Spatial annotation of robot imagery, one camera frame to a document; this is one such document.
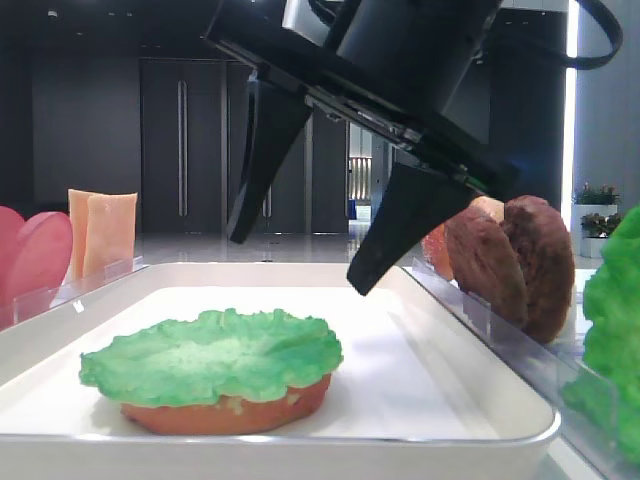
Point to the potted flowers planter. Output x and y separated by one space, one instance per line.
594 217

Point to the dark double doors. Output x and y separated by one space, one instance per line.
193 123

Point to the plain bun slice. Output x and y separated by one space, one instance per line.
490 206

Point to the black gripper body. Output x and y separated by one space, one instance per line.
389 66

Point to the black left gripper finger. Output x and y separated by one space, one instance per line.
275 119

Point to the inner brown meat patty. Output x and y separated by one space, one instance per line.
484 263

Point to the sesame bun top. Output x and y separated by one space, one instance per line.
435 251

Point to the green lettuce leaf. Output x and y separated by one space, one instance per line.
257 357
611 303

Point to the outer orange cheese slice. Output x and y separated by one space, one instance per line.
79 215

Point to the inner orange cheese slice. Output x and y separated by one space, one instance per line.
111 230

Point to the right clear acrylic rail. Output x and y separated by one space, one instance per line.
558 370

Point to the clear acrylic rail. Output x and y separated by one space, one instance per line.
37 302
558 370

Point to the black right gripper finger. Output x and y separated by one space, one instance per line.
415 202

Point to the white rectangular tray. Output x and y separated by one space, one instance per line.
417 396

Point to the left clear acrylic rail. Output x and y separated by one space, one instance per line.
37 302

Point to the orange cheese slice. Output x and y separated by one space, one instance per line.
111 230
79 215

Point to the bread slice on tray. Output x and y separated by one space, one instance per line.
231 415

